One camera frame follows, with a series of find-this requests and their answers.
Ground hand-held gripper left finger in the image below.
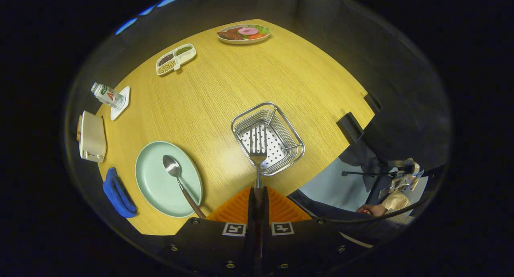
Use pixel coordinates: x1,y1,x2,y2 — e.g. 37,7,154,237
151,187,257,277

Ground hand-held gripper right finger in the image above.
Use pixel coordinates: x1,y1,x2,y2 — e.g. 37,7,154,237
257,187,374,277

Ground metal spoon with brown handle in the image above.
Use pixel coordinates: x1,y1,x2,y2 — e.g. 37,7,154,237
162,155,206,219

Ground metal fork with brown handle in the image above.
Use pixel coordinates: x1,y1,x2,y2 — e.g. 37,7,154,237
249,124,268,201

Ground person's dark trouser leg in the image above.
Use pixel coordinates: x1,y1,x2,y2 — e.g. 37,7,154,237
287,190,402,229

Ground pale green plate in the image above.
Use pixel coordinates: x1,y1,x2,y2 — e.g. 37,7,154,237
135,141,203,218

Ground black stand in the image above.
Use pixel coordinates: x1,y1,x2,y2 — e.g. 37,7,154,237
341,171,398,177

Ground person's beige sleeve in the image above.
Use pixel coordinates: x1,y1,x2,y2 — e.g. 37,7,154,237
381,190,411,213

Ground blue cloth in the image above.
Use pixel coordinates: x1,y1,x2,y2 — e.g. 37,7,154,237
102,167,138,218

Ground patterned fabric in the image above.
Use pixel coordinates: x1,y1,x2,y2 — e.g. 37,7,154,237
388,158,424,191

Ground black table clamp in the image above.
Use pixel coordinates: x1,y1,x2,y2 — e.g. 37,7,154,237
337,112,365,144
364,92,383,115

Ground white toaster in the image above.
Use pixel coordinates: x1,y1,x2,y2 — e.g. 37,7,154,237
76,110,107,163

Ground white square coaster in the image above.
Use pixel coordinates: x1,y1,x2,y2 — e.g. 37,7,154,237
110,86,131,121

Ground small white drink bottle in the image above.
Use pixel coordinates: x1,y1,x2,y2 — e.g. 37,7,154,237
90,82,126,110

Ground white divided bean tray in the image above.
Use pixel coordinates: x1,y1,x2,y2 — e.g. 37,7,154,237
156,43,197,76

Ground brown meat pieces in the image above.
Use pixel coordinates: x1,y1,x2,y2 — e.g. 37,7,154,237
218,27,244,41

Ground white plate of food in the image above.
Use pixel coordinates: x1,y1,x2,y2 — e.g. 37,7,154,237
217,24,271,45

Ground metal wire basket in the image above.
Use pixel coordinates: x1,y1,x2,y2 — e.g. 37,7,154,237
231,102,306,176

